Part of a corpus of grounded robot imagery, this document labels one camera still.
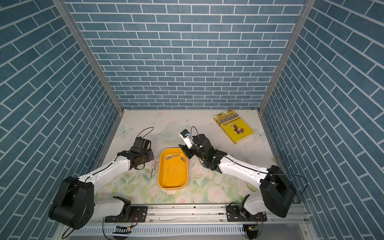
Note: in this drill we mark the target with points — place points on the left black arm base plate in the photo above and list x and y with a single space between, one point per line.
137 214

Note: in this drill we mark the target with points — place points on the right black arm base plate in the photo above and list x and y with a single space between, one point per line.
239 214

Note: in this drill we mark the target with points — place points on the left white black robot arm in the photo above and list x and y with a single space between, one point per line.
74 204

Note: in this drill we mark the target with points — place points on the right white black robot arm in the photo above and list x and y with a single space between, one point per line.
277 191

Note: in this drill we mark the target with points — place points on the yellow plastic storage tray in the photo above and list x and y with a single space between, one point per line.
173 174

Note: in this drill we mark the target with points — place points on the pile of silver screws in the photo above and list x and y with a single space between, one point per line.
175 156

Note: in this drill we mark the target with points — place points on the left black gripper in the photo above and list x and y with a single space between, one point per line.
151 155

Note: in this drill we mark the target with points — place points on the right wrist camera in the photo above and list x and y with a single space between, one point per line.
186 137

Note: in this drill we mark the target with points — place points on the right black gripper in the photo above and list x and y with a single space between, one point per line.
187 152

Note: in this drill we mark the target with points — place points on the white slotted cable duct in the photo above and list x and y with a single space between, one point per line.
159 230

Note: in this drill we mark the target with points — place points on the yellow paperback book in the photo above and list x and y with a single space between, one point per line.
234 126

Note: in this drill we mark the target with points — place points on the aluminium mounting rail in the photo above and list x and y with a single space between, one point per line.
211 213

